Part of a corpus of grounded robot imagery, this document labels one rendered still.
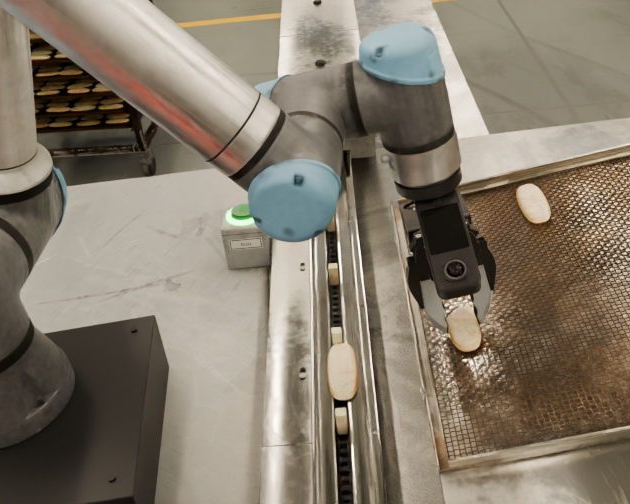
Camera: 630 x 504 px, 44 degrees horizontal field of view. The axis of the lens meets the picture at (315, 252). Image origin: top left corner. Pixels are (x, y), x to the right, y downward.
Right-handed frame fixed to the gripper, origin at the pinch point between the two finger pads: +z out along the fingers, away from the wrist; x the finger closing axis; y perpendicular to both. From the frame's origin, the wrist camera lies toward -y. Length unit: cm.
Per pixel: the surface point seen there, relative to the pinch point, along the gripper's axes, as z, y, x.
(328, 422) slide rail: 3.4, -6.8, 17.9
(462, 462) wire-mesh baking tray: 0.7, -18.9, 4.6
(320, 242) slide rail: 3.4, 29.8, 15.8
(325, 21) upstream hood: -3, 110, 6
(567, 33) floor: 110, 320, -114
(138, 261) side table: 1, 35, 45
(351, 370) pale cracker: 3.1, 0.3, 14.3
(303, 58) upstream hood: -4, 89, 13
